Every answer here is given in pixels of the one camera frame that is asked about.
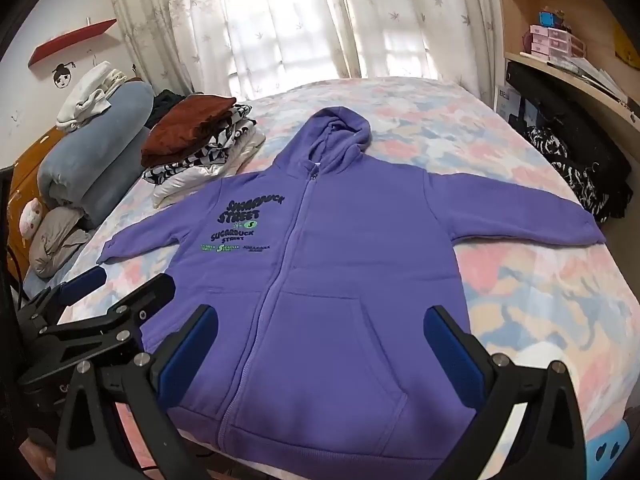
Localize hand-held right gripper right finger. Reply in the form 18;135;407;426
424;305;588;480

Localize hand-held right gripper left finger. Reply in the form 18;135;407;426
52;304;219;480

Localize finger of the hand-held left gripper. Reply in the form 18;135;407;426
15;266;107;331
20;273;177;387

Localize purple zip hoodie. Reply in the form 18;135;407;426
96;106;607;441

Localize white folded clothes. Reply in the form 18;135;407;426
56;61;128;131

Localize beige-grey crumpled cloth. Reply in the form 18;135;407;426
30;205;93;279

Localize pink and white plush toy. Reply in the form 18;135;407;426
19;197;43;241

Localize pastel patterned bed blanket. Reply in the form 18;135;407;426
20;76;640;480

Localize blue-grey rolled quilt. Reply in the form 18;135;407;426
37;80;156;231

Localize orange wooden headboard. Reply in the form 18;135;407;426
0;125;66;281

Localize black and white patterned garment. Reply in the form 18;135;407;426
142;104;257;186

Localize brown folded garment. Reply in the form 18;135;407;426
141;96;238;168

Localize black and white speckled cloth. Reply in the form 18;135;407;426
522;127;611;223

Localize blue-grey box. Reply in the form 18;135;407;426
515;95;538;131

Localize black bag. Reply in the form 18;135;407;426
505;60;633;221

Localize white printed box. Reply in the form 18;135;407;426
494;85;523;116

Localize white leaf-print curtain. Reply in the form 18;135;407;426
107;0;503;106

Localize stack of papers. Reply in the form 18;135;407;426
547;55;628;101

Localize pink drawer organizer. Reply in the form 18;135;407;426
530;25;586;59

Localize light wooden shelf unit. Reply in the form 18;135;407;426
492;0;640;161

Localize face wall sticker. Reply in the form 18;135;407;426
52;60;77;90

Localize red wall shelf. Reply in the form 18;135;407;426
28;18;118;67

